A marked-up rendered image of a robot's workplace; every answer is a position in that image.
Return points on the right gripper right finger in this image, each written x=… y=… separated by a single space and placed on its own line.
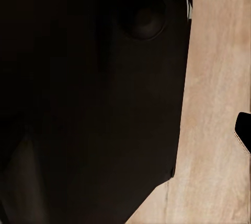
x=243 y=129

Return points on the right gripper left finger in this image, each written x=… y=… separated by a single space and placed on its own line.
x=12 y=130

